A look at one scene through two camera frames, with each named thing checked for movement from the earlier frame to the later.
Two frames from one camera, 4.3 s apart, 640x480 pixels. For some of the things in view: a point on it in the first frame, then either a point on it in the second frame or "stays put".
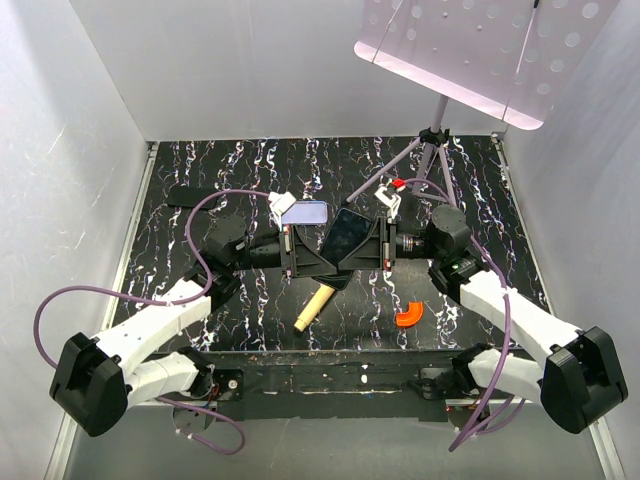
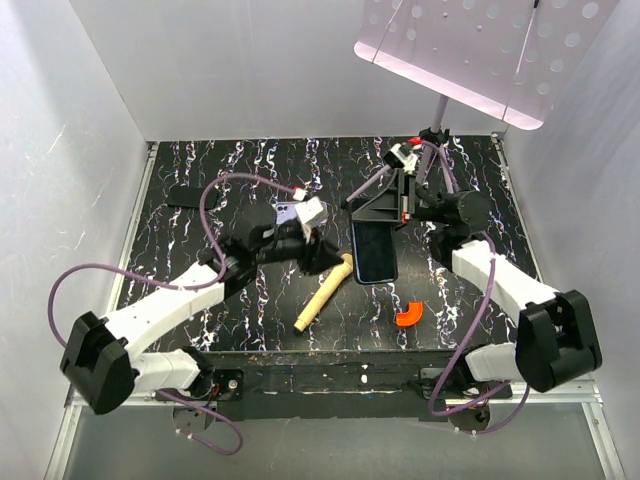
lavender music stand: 514,60 stays put
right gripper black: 374,252 -> 387,205
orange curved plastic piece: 411,316 stays put
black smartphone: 191,196 stays put
